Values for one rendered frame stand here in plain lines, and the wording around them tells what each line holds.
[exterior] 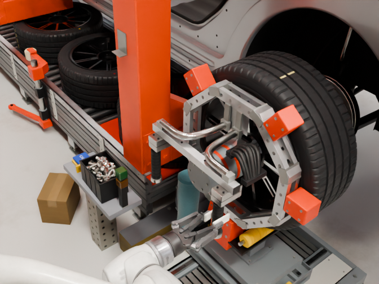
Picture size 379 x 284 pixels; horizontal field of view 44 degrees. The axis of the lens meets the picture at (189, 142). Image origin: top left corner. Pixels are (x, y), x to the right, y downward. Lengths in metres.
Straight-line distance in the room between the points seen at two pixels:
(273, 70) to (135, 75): 0.55
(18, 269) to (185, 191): 0.82
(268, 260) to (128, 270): 1.02
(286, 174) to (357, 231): 1.33
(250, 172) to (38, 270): 0.68
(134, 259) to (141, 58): 0.80
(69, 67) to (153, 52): 1.29
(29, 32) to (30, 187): 1.18
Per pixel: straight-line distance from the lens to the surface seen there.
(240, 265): 2.20
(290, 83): 1.60
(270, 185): 1.78
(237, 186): 1.44
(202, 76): 1.72
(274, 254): 2.27
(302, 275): 2.30
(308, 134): 1.54
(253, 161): 1.47
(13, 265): 1.19
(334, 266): 2.49
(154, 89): 1.93
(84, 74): 2.97
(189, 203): 1.87
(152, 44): 1.83
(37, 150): 3.24
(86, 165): 2.22
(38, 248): 2.62
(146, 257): 1.36
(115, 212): 2.10
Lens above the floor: 1.95
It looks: 38 degrees down
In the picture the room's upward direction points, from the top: 2 degrees clockwise
